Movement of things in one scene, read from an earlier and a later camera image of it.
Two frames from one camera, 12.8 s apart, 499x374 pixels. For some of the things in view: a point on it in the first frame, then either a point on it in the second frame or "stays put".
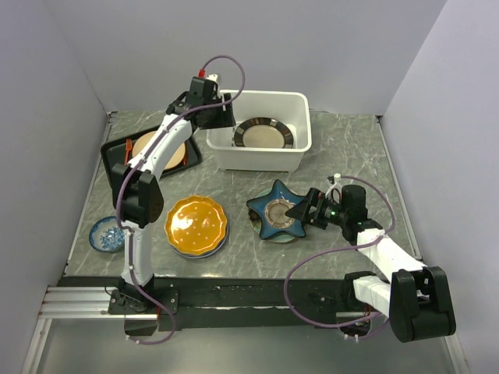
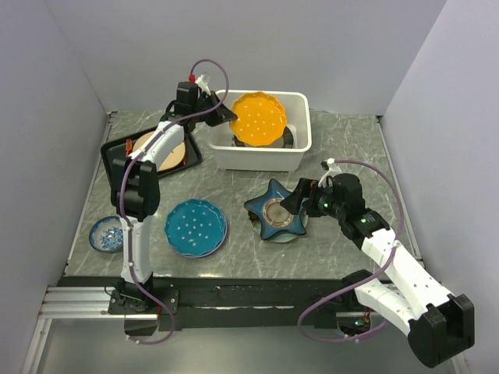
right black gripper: x=317 y=199 to x=309 y=188
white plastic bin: x=273 y=131 stays put
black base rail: x=207 y=303 stays put
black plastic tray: x=119 y=151 stays put
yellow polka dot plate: x=195 y=224 to x=261 y=118
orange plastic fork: x=129 y=146 stays put
